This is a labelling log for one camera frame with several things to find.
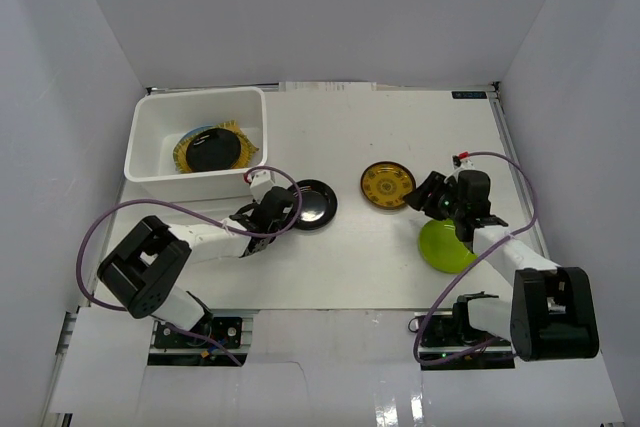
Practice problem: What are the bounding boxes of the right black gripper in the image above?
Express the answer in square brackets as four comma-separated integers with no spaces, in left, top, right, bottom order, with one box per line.
[403,171,465,222]

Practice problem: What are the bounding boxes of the black plate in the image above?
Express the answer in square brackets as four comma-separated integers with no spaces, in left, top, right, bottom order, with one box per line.
[293,179,338,231]
[185,127,241,172]

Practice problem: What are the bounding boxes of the yellow patterned plate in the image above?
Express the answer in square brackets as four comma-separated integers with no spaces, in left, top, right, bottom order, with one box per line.
[360,161,416,211]

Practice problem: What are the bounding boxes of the blue plate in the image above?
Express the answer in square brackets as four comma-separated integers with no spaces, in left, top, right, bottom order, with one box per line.
[179,126,212,143]

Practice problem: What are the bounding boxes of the white plastic bin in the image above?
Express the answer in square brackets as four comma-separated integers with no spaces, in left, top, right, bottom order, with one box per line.
[124,87,268,202]

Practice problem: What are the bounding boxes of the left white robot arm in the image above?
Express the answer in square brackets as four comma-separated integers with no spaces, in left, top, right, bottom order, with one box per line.
[97,186,300,346]

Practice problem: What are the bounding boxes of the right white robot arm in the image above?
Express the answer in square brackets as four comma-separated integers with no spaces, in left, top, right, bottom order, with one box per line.
[404,170,599,361]

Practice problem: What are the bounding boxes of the green plate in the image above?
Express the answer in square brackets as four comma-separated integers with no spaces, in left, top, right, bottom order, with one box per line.
[418,220,477,275]

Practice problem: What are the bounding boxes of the papers at back edge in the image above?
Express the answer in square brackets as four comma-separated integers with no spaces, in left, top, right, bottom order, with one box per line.
[278,81,377,93]

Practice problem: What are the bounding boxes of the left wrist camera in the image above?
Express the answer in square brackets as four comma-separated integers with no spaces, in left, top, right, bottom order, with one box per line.
[245,170,275,203]

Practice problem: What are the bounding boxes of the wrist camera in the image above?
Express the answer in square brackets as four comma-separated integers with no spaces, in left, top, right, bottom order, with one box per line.
[450,151,475,180]
[245,170,275,203]

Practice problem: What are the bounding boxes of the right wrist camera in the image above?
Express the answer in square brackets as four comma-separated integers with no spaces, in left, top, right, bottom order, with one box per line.
[450,151,475,180]

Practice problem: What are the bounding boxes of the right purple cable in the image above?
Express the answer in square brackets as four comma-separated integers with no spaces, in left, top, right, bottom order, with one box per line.
[412,150,540,367]

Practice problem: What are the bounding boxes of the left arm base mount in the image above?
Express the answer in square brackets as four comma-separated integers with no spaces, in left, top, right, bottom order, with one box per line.
[147,315,250,367]

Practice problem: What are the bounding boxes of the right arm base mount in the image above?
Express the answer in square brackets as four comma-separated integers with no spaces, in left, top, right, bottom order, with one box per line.
[418,311,515,371]

